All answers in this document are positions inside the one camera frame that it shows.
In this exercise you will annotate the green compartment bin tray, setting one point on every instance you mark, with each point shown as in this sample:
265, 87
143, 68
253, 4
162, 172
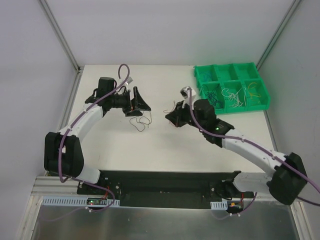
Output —
232, 88

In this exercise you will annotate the left white cable duct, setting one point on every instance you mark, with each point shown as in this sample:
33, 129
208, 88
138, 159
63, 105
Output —
68, 201

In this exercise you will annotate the right white cable duct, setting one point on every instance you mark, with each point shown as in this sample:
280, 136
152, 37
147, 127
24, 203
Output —
219, 205

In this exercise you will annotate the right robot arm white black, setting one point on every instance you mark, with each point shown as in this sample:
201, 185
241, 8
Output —
284, 174

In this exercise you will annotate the white cable duct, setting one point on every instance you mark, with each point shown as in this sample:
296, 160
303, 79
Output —
219, 205
68, 201

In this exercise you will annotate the aluminium frame post left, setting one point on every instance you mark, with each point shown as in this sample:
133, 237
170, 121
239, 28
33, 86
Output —
59, 34

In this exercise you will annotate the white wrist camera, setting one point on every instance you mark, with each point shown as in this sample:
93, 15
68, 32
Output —
125, 81
189, 96

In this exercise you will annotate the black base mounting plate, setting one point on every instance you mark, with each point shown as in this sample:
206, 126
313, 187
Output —
178, 190

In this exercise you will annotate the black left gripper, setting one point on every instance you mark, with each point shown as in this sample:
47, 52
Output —
132, 104

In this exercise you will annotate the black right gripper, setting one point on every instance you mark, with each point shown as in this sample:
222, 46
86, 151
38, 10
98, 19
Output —
180, 116

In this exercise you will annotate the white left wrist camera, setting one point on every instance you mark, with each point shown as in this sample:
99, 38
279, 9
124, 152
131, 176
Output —
125, 81

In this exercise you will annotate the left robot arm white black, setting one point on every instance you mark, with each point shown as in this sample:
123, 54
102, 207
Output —
63, 153

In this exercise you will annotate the aluminium frame post right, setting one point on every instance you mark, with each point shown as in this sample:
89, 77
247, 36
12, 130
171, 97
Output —
294, 6

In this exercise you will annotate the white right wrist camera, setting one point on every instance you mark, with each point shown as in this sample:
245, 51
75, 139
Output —
189, 96

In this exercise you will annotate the aluminium frame post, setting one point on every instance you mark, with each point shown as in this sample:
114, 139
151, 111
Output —
294, 6
59, 34

